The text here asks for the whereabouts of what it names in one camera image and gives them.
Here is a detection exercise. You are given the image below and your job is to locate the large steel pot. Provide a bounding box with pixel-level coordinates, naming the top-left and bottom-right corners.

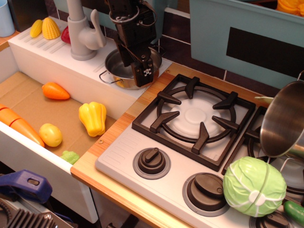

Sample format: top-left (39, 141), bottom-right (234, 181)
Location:
top-left (260, 81), bottom-right (304, 161)

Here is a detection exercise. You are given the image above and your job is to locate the light green toy vegetable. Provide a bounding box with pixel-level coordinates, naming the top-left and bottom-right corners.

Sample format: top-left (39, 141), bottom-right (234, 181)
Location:
top-left (60, 151), bottom-right (80, 165)

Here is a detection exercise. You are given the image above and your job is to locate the yellow toy potato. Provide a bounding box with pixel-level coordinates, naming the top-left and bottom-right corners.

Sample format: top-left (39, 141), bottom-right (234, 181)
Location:
top-left (39, 123), bottom-right (63, 147)

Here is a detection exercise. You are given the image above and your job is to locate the grey toy faucet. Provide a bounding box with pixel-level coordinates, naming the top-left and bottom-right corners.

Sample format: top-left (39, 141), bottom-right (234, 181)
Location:
top-left (67, 0), bottom-right (106, 61)

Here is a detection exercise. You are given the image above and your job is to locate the black burner grate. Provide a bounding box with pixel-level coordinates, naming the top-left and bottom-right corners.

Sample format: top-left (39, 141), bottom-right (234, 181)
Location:
top-left (132, 74), bottom-right (256, 171)
top-left (222, 107), bottom-right (304, 196)

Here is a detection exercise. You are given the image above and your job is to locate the large orange toy carrot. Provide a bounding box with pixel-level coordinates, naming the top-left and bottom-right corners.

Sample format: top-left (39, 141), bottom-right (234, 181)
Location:
top-left (0, 104), bottom-right (45, 147)

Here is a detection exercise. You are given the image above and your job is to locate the black metal device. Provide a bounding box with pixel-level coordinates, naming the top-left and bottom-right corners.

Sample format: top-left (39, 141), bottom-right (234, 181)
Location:
top-left (0, 199), bottom-right (79, 228)

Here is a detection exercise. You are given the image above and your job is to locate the black stove knob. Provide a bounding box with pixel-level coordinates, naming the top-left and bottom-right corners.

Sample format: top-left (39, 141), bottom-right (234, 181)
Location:
top-left (182, 172), bottom-right (230, 217)
top-left (249, 210), bottom-right (295, 228)
top-left (133, 147), bottom-right (171, 180)

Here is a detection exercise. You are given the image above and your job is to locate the yellow toy corn cob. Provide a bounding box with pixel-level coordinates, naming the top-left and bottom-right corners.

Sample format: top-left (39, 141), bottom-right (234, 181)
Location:
top-left (42, 18), bottom-right (61, 40)

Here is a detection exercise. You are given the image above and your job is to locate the middle black stove knob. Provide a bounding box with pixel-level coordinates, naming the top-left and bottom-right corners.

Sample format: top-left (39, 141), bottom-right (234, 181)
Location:
top-left (182, 172), bottom-right (230, 217)

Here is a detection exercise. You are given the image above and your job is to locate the yellow toy bell pepper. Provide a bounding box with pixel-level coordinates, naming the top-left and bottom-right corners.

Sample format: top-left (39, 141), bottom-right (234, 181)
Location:
top-left (78, 102), bottom-right (106, 137)

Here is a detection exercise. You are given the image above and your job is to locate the white toy sink unit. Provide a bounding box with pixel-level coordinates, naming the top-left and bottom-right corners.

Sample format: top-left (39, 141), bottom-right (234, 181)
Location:
top-left (0, 16), bottom-right (173, 224)

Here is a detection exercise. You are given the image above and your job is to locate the left black stove knob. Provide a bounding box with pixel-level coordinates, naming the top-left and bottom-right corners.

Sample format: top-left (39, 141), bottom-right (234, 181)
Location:
top-left (133, 147), bottom-right (171, 180)

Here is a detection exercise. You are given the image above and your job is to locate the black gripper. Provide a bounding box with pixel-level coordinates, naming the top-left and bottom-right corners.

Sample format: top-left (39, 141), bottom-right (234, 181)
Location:
top-left (111, 7), bottom-right (156, 87)

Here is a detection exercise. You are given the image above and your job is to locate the teal cabinet with black window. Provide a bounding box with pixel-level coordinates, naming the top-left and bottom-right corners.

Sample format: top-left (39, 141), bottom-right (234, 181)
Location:
top-left (190, 0), bottom-right (304, 88)

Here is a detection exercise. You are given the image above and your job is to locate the green toy cabbage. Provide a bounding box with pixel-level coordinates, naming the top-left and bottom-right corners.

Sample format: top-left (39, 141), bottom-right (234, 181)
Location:
top-left (223, 156), bottom-right (287, 217)

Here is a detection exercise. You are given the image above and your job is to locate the small steel pot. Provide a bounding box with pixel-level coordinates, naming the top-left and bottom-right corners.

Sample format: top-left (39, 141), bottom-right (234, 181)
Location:
top-left (99, 47), bottom-right (162, 90)

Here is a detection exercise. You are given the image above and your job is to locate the small orange toy carrot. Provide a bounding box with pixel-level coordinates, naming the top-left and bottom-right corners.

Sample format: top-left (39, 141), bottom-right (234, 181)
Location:
top-left (42, 82), bottom-right (70, 100)

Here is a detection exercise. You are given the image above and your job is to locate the small yellow toy vegetable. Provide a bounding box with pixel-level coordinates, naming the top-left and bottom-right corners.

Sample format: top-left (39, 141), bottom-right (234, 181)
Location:
top-left (30, 19), bottom-right (43, 38)

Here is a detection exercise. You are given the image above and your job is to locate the light blue cup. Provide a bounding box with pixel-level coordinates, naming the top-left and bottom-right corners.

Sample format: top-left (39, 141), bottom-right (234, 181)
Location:
top-left (0, 0), bottom-right (15, 38)

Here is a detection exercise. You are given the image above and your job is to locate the blue clamp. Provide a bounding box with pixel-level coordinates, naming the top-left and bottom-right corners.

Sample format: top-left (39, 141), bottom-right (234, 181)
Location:
top-left (0, 170), bottom-right (53, 204)

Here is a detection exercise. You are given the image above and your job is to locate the black left burner grate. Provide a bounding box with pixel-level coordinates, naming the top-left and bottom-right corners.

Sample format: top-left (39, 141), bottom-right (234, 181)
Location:
top-left (132, 74), bottom-right (256, 171)

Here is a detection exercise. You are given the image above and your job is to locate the green toy cucumber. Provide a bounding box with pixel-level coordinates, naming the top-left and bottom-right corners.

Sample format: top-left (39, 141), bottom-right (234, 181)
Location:
top-left (283, 201), bottom-right (304, 226)

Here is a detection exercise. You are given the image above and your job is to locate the red toy pepper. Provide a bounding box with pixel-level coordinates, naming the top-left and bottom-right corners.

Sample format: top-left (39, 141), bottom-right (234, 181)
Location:
top-left (61, 26), bottom-right (71, 44)

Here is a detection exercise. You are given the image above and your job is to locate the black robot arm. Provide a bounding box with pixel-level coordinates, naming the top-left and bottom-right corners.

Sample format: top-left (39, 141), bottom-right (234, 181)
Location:
top-left (106, 0), bottom-right (157, 87)

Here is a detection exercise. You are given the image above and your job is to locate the black right burner grate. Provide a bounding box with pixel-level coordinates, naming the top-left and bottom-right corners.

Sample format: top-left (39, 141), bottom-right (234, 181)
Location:
top-left (222, 107), bottom-right (304, 196)

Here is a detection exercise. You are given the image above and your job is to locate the right black stove knob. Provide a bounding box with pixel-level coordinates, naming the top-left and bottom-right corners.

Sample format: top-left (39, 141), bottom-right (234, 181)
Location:
top-left (249, 210), bottom-right (295, 228)

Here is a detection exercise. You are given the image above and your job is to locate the grey toy stove top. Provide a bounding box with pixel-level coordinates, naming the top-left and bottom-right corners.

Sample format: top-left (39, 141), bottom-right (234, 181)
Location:
top-left (95, 74), bottom-right (304, 228)

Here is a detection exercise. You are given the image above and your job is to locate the yellow toy in cabinet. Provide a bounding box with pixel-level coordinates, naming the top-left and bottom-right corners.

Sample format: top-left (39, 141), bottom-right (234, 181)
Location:
top-left (276, 0), bottom-right (304, 17)

